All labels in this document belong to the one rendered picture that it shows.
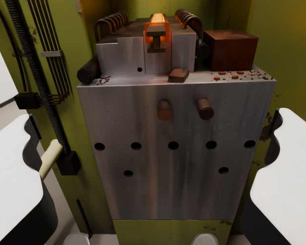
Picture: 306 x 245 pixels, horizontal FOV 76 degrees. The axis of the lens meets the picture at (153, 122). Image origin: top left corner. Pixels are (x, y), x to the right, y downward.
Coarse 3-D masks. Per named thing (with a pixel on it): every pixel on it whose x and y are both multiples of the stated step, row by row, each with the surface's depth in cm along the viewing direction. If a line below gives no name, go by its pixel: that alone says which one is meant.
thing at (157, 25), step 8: (160, 16) 55; (144, 24) 36; (152, 24) 36; (160, 24) 35; (168, 24) 36; (152, 32) 28; (160, 32) 28; (168, 32) 37; (152, 40) 35; (160, 40) 35; (168, 40) 37; (152, 48) 30; (160, 48) 29
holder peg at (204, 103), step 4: (200, 100) 38; (204, 100) 38; (196, 104) 39; (200, 104) 37; (204, 104) 36; (208, 104) 36; (200, 108) 36; (204, 108) 35; (208, 108) 35; (212, 108) 36; (200, 112) 36; (204, 112) 36; (208, 112) 36; (212, 112) 36; (200, 116) 36; (204, 116) 36; (208, 116) 36; (212, 116) 36
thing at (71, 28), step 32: (0, 0) 48; (64, 0) 47; (96, 0) 59; (0, 32) 52; (32, 32) 51; (64, 32) 51; (64, 64) 56; (64, 128) 68; (64, 192) 87; (96, 192) 86; (96, 224) 99
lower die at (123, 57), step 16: (112, 32) 52; (128, 32) 44; (144, 32) 38; (176, 32) 40; (192, 32) 39; (96, 48) 40; (112, 48) 40; (128, 48) 40; (144, 48) 39; (176, 48) 39; (192, 48) 39; (112, 64) 41; (128, 64) 41; (144, 64) 41; (160, 64) 41; (176, 64) 41; (192, 64) 41
